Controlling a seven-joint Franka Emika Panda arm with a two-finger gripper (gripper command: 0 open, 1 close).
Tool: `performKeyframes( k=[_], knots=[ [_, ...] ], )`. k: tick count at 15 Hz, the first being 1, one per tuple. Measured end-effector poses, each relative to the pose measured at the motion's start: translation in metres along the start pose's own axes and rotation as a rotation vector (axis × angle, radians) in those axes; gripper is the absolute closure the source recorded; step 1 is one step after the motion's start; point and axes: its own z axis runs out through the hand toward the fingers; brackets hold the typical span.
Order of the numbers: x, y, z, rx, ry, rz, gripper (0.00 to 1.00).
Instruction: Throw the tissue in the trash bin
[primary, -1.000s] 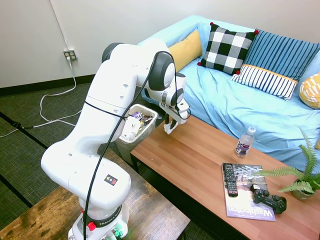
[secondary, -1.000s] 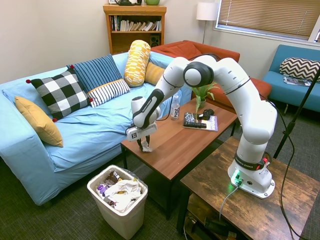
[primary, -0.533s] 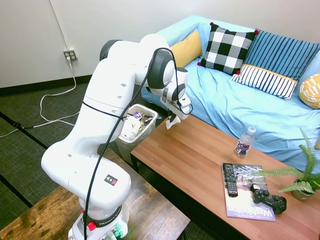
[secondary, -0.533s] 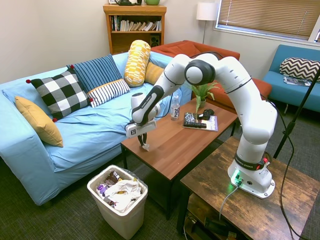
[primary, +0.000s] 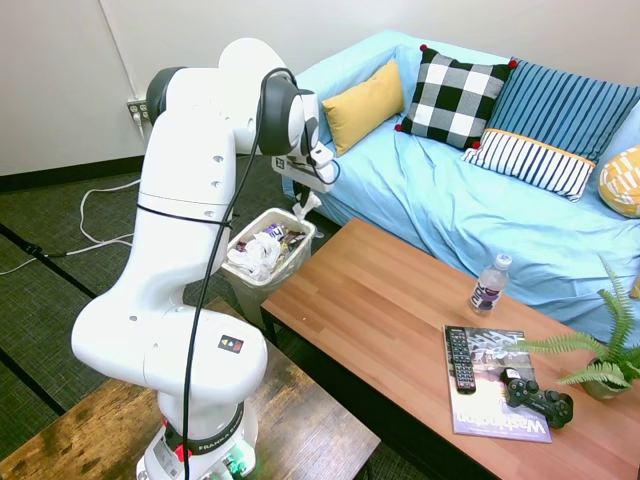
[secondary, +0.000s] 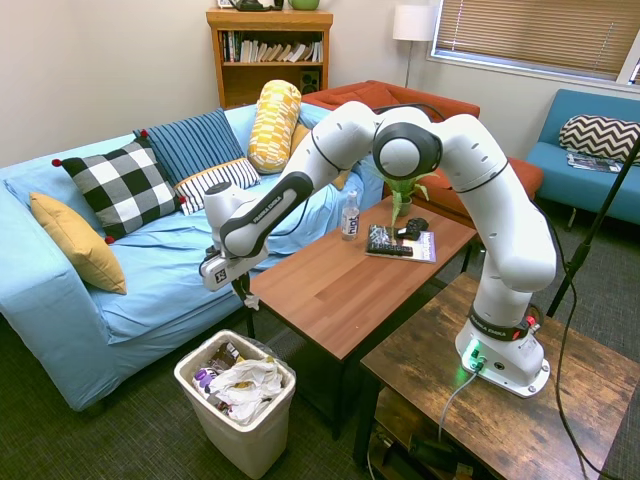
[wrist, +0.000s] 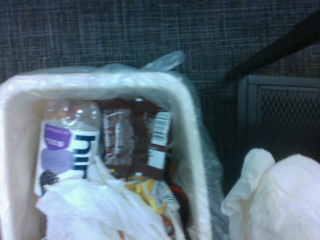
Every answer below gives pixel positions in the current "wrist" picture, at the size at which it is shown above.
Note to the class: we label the white bin with plastic liner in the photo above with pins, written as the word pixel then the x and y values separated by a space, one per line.
pixel 206 150

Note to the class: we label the discarded white paper tissue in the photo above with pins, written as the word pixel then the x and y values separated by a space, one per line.
pixel 87 212

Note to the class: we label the brown snack wrapper with barcode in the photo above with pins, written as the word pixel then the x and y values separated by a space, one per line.
pixel 135 140

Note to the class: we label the yellow snack wrapper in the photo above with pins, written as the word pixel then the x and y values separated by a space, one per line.
pixel 146 191

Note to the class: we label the red and black wrapper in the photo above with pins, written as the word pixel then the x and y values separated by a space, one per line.
pixel 182 200

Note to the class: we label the clear bottle with purple label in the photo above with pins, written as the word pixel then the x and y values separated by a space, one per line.
pixel 57 140

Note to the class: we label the black perforated metal cabinet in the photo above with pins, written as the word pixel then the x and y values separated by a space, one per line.
pixel 275 112

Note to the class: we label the black metal table leg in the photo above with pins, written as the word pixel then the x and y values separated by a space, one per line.
pixel 287 41

